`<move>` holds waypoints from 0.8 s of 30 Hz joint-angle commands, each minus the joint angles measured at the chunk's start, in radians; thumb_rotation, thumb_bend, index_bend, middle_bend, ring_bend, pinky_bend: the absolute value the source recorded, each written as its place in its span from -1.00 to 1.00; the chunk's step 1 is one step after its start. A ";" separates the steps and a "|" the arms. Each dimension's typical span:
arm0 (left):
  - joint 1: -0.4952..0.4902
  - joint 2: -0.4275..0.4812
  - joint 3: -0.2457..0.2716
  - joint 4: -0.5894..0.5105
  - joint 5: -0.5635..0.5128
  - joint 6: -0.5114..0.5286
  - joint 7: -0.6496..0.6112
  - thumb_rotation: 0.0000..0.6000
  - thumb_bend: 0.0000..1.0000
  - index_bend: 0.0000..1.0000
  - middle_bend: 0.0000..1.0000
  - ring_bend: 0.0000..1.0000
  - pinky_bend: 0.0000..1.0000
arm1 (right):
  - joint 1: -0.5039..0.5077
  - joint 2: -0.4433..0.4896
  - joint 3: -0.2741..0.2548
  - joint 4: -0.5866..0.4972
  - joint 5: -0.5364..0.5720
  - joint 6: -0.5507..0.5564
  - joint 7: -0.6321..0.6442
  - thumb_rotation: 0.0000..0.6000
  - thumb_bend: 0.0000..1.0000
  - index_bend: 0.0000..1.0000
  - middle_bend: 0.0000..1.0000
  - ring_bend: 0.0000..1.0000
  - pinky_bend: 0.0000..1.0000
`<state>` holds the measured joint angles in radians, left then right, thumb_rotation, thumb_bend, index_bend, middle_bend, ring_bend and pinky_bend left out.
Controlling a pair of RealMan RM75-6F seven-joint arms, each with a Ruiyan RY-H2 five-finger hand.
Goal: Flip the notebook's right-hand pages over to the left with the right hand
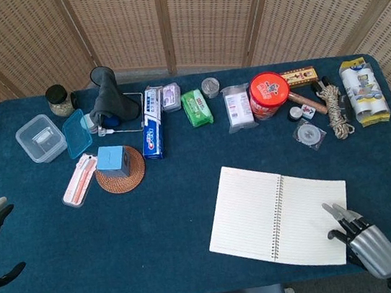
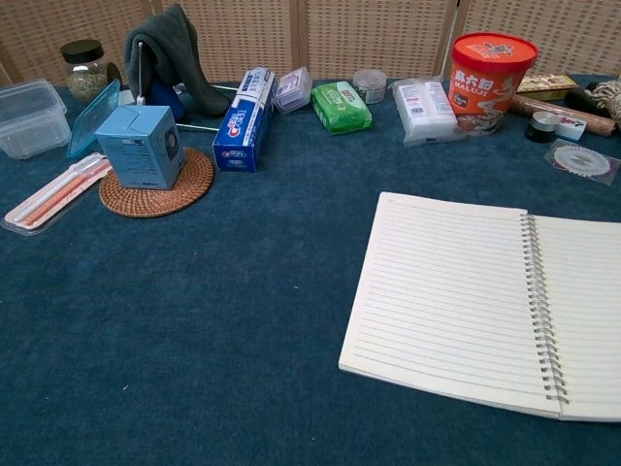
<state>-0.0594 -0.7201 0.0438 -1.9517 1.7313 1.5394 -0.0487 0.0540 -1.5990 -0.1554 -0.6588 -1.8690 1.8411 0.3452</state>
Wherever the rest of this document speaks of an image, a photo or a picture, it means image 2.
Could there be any blue carpet tablecloth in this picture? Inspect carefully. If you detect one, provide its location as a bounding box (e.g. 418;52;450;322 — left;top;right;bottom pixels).
0;72;621;466

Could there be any green wet wipes pack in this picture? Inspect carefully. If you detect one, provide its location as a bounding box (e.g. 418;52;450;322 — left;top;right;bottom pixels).
310;81;374;136

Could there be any dark blue round object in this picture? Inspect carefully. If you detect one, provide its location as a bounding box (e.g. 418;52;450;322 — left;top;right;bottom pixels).
145;80;188;122

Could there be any small clear purple case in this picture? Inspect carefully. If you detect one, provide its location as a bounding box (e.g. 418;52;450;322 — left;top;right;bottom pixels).
271;66;313;116

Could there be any small clear round jar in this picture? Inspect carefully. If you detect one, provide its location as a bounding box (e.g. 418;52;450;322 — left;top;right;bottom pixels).
352;69;388;105

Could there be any brown wooden rolling pin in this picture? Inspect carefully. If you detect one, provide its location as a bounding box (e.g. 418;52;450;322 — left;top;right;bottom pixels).
507;94;617;137

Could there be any white tissue pack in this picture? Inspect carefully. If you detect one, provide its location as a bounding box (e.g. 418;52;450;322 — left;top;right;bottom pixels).
389;77;468;148

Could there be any light blue cube box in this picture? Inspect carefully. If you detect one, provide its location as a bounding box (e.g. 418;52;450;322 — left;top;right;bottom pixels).
95;104;187;190

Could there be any pink white toothbrush pack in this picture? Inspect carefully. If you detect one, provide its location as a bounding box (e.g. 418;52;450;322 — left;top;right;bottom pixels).
0;151;114;237

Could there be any dark grey towel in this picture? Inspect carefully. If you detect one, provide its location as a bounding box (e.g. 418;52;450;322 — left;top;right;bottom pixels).
123;3;233;117

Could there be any small black silver-lidded jar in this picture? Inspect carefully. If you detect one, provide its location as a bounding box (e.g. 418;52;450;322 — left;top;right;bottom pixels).
525;111;563;144

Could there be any blue white toothpaste box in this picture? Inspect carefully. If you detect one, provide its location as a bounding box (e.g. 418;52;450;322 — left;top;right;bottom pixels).
212;66;278;173

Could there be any white mahjong tile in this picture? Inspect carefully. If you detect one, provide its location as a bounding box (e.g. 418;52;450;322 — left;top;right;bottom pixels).
552;115;588;142

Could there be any glass jar with black lid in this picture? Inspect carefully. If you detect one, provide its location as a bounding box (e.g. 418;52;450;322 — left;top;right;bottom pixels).
59;39;109;103

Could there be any clear plastic food container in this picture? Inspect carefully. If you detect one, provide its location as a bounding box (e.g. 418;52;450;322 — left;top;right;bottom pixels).
0;79;73;160

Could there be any white wire towel rack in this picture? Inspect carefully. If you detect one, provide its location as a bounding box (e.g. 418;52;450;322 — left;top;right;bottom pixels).
130;41;244;133

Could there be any round woven rattan coaster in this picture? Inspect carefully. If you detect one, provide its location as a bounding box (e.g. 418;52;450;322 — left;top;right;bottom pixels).
98;147;215;218

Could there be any spiral lined notebook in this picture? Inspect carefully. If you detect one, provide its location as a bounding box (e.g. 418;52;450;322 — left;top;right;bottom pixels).
338;191;621;423

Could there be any woven rattan folding screen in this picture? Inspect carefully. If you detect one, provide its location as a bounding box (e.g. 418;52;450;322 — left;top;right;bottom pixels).
0;0;621;88

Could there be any translucent blue container lid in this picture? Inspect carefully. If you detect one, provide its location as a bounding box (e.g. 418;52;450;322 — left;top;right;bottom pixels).
66;79;121;159

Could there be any beige twine rope bundle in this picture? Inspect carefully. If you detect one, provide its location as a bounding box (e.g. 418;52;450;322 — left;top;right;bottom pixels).
589;80;621;122

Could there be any orange instant noodle cup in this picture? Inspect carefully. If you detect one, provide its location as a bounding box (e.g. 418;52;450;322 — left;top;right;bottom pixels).
449;32;539;136

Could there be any long yellow brown box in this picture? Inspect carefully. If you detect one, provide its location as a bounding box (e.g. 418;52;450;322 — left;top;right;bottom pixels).
516;73;581;102

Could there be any round pin wheel pack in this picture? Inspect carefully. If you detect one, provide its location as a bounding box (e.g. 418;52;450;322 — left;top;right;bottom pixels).
543;138;621;185

